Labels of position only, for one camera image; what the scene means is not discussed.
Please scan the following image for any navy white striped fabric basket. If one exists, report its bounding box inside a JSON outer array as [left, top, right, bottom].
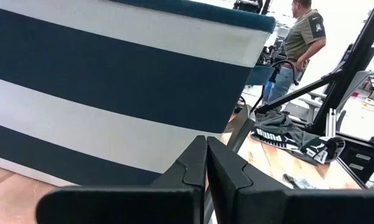
[[0, 0, 277, 187]]

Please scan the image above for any small grey patterned cloth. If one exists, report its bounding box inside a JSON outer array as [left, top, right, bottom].
[[282, 173, 317, 190]]

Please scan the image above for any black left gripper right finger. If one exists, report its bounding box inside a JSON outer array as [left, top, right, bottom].
[[207, 136, 374, 224]]

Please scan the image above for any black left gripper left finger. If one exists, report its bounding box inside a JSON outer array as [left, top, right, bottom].
[[35, 135, 208, 224]]

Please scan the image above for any dark grey Puma garment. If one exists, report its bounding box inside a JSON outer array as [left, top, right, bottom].
[[250, 111, 346, 166]]

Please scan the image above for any black metal rig frame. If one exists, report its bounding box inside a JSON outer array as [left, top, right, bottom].
[[255, 0, 374, 189]]

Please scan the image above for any person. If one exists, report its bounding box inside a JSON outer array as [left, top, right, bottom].
[[263, 0, 327, 104]]

